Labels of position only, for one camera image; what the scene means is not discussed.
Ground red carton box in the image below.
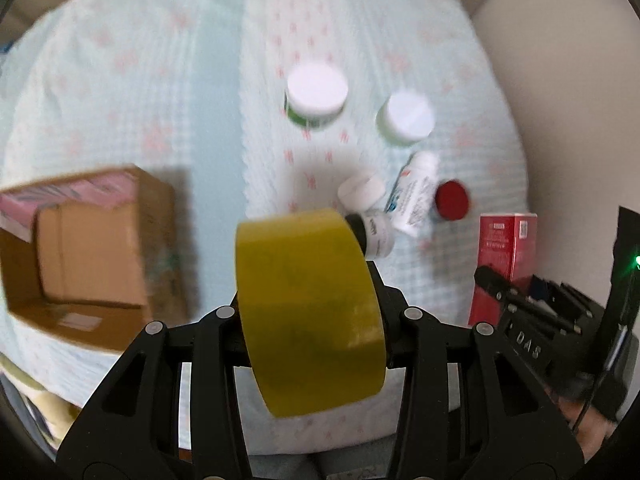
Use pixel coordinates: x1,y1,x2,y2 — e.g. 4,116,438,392
467,212,539,328

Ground red-capped silver jar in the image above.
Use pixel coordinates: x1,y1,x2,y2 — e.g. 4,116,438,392
434,180,471,222

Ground white tube with blue print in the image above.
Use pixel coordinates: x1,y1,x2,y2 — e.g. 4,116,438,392
384,151,439,237

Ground white and black L'Oreal jar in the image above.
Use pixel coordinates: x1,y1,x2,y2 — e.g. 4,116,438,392
345,210,395,260

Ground yellow tape roll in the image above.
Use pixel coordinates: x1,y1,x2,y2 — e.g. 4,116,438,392
235,209,386,418

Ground small white-capped bottle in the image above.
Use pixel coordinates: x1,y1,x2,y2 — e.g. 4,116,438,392
337,172,385,212

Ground white pill bottle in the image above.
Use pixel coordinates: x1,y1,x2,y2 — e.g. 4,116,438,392
376,89,436,145

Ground green jar with white lid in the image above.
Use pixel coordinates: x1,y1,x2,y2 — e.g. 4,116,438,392
284,61,349,129

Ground right hand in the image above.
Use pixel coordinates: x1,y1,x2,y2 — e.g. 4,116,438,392
558,398,617,462

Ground cardboard box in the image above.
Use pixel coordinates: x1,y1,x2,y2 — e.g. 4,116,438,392
1,166,188,351

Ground light blue patterned bedspread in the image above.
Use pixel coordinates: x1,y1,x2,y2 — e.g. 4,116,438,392
1,0,527,325

